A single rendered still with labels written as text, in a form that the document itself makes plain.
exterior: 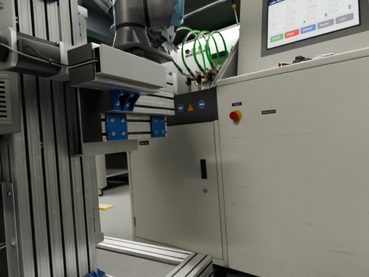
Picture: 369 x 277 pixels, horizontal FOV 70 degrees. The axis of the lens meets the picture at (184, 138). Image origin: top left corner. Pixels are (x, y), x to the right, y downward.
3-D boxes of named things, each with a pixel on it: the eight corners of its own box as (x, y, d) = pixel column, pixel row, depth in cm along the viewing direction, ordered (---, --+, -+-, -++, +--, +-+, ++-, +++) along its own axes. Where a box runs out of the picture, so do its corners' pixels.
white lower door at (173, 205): (134, 236, 168) (126, 130, 168) (137, 235, 170) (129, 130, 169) (222, 260, 128) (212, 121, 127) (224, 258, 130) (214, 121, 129)
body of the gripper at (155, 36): (154, 53, 152) (138, 37, 148) (161, 45, 157) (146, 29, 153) (161, 46, 146) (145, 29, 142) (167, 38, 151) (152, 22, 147)
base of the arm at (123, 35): (134, 45, 88) (132, 15, 88) (102, 55, 95) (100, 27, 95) (160, 55, 101) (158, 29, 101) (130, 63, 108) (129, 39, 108)
